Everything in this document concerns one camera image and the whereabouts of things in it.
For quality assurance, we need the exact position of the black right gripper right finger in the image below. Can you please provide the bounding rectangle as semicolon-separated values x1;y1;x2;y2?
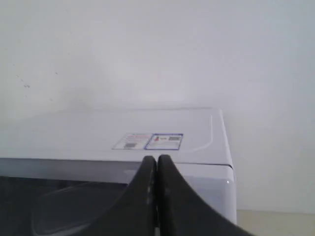
157;155;251;236

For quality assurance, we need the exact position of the white microwave oven body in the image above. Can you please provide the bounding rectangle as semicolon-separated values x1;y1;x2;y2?
0;108;237;222

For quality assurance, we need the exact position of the warning label sticker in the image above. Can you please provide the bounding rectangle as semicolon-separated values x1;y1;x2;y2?
112;133;184;150

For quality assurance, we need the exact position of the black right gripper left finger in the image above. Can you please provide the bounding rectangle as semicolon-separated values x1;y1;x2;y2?
76;156;157;236

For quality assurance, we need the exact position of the white microwave door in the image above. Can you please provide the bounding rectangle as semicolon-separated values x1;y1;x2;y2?
0;158;237;236

